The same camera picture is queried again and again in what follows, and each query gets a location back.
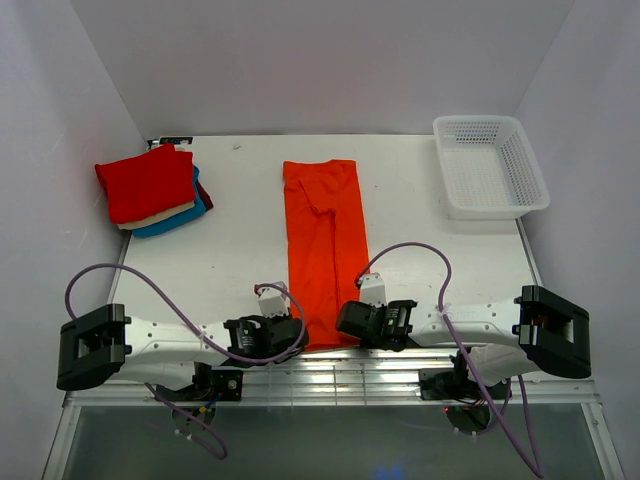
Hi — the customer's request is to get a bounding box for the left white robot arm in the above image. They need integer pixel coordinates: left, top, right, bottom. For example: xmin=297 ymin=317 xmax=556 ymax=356
xmin=56 ymin=304 xmax=309 ymax=400

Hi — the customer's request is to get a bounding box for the white plastic basket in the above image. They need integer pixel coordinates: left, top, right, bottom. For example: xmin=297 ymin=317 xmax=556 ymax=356
xmin=433 ymin=115 xmax=550 ymax=221

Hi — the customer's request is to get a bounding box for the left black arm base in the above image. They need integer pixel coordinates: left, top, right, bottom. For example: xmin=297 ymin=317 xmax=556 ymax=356
xmin=156 ymin=363 xmax=243 ymax=403

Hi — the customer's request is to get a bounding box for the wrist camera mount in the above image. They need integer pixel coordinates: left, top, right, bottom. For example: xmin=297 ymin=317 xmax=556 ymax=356
xmin=356 ymin=272 xmax=387 ymax=307
xmin=254 ymin=281 xmax=290 ymax=318

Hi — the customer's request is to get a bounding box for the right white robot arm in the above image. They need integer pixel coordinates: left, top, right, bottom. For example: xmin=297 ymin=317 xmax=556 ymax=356
xmin=336 ymin=285 xmax=592 ymax=397

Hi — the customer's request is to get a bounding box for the folded maroon t-shirt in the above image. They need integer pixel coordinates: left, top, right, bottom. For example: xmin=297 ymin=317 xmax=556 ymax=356
xmin=196 ymin=181 xmax=214 ymax=211

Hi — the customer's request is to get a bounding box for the blue label sticker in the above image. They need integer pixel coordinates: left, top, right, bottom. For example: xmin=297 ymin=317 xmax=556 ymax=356
xmin=147 ymin=136 xmax=193 ymax=149

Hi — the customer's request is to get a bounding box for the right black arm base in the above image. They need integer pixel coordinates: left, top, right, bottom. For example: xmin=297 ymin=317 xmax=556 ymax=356
xmin=418 ymin=368 xmax=485 ymax=404

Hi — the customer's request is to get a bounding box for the folded beige t-shirt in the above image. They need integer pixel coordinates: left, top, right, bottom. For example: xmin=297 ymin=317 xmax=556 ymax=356
xmin=117 ymin=202 xmax=195 ymax=231

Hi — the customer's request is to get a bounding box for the aluminium rail frame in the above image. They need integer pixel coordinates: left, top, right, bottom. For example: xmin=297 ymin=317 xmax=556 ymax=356
xmin=66 ymin=348 xmax=601 ymax=408

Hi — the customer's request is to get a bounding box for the orange t-shirt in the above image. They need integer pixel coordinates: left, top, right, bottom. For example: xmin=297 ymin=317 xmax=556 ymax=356
xmin=283 ymin=159 xmax=369 ymax=351

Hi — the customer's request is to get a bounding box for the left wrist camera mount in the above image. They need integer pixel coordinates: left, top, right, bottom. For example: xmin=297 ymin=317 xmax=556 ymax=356
xmin=254 ymin=281 xmax=290 ymax=318

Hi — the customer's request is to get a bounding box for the folded red t-shirt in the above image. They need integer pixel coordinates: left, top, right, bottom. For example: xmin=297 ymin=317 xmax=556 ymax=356
xmin=95 ymin=144 xmax=196 ymax=224

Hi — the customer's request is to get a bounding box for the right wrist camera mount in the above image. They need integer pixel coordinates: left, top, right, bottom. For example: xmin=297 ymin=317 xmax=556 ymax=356
xmin=356 ymin=272 xmax=387 ymax=307

